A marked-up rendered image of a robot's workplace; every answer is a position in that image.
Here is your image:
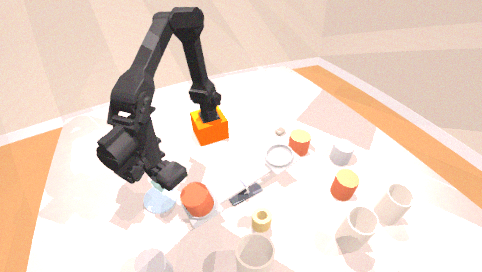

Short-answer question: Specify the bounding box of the beige open cup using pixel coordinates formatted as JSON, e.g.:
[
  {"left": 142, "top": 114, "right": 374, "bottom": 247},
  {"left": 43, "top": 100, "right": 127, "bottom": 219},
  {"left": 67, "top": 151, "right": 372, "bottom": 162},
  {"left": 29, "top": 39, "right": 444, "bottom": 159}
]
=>
[
  {"left": 335, "top": 205, "right": 380, "bottom": 252},
  {"left": 235, "top": 233, "right": 276, "bottom": 272},
  {"left": 373, "top": 183, "right": 415, "bottom": 226}
]

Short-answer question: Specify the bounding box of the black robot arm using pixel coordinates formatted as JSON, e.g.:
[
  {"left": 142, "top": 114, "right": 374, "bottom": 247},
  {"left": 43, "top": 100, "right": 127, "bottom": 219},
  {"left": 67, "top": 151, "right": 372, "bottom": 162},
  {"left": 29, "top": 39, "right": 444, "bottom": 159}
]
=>
[{"left": 96, "top": 7, "right": 221, "bottom": 184}]

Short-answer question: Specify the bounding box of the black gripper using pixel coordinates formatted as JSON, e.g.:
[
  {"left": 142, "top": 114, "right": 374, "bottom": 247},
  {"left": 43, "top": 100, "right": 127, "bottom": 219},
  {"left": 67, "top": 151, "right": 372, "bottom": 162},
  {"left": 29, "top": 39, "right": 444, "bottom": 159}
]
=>
[{"left": 138, "top": 136, "right": 188, "bottom": 191}]

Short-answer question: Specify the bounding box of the orange cylinder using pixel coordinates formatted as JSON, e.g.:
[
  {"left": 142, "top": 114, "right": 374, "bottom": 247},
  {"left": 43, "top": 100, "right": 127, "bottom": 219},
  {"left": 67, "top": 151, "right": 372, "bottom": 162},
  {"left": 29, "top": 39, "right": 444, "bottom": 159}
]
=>
[
  {"left": 288, "top": 129, "right": 311, "bottom": 156},
  {"left": 180, "top": 182, "right": 214, "bottom": 217},
  {"left": 330, "top": 168, "right": 360, "bottom": 202}
]

